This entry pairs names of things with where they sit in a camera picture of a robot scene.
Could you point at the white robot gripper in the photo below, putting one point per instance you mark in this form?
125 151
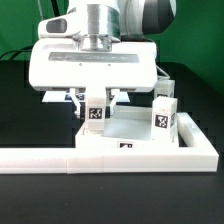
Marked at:
83 49

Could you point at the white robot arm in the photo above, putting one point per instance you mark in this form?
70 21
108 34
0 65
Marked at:
138 18

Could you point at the white marker sheet with tags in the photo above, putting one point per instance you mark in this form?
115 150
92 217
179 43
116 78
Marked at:
64 97

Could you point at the white L-shaped obstacle fence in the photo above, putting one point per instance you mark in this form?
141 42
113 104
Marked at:
198 155

